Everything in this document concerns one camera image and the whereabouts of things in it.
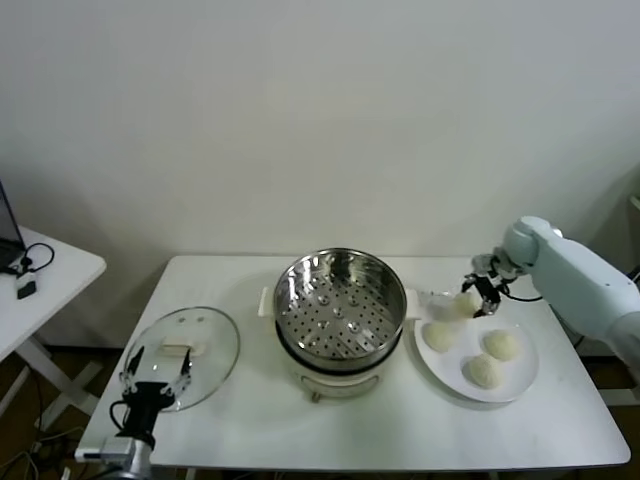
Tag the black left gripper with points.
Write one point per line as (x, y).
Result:
(147, 402)

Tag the white round plate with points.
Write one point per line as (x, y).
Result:
(450, 370)

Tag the white electric cooker base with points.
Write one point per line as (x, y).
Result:
(340, 382)

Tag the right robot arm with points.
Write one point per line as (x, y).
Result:
(580, 285)

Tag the black laptop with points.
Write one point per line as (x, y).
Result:
(7, 235)

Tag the small black white adapter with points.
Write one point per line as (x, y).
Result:
(26, 289)

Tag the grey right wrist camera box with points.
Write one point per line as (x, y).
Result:
(482, 262)

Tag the white steamed baozi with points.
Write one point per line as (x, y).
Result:
(440, 337)
(485, 371)
(466, 305)
(501, 346)

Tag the white furniture frame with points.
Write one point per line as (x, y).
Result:
(620, 396)

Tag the white folding side table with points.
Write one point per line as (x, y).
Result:
(55, 280)

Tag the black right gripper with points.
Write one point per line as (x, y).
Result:
(492, 287)

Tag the round glass pot lid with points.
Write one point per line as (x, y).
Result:
(215, 345)

